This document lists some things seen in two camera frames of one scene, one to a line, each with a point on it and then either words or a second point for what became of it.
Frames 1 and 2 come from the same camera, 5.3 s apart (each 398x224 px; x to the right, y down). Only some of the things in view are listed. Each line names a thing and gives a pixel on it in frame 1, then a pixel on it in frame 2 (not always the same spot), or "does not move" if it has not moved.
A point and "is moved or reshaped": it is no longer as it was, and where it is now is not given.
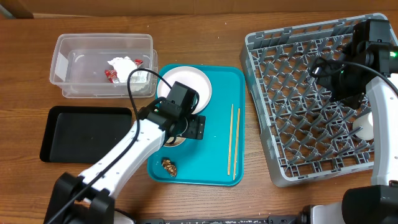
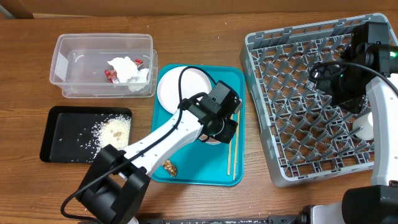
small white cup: [366, 121] does not move
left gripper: [197, 126] → [229, 132]
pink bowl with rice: [176, 141] is moved or reshaped
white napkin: [124, 66] does not move
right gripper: [354, 97] does not move
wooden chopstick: [229, 149] does not move
